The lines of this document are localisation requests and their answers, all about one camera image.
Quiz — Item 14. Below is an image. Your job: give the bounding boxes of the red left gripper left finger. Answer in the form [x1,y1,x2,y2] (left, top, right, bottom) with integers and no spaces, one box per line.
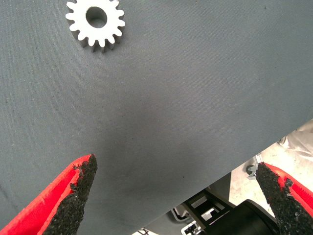
[0,153,98,235]

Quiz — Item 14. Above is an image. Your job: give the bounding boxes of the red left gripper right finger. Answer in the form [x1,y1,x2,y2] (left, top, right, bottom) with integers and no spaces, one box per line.
[255,161,313,235]

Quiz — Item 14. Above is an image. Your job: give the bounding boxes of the shiny steel planetary gear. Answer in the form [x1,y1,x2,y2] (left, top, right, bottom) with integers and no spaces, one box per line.
[65,0,126,53]

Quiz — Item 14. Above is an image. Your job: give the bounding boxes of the black rounded chassis cover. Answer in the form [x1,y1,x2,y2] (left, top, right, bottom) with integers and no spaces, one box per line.
[207,199,281,235]

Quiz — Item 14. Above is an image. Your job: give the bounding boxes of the small caster wheel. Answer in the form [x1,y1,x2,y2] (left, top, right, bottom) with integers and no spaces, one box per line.
[246,164,258,181]

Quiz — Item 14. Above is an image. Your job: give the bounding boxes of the crumpled grey sheet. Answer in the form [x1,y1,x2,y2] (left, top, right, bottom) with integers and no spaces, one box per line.
[278,121,313,159]

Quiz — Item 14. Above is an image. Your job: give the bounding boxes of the dark grey table cloth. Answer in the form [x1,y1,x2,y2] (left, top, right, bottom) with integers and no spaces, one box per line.
[0,0,313,235]

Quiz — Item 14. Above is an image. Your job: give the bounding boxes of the black metal frame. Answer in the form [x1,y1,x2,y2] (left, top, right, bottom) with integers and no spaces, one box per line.
[168,189,235,235]

